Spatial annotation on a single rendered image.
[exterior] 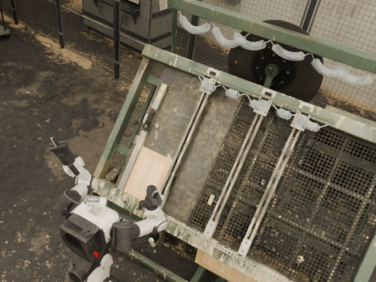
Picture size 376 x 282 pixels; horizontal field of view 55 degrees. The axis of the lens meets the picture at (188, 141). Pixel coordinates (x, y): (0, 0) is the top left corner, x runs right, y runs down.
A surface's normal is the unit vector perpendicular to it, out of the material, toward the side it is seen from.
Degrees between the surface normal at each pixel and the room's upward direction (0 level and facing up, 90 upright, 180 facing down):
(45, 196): 0
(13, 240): 0
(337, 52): 90
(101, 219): 0
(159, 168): 51
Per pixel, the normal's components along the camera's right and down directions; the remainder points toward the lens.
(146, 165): -0.29, -0.09
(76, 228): 0.12, -0.77
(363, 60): -0.48, 0.50
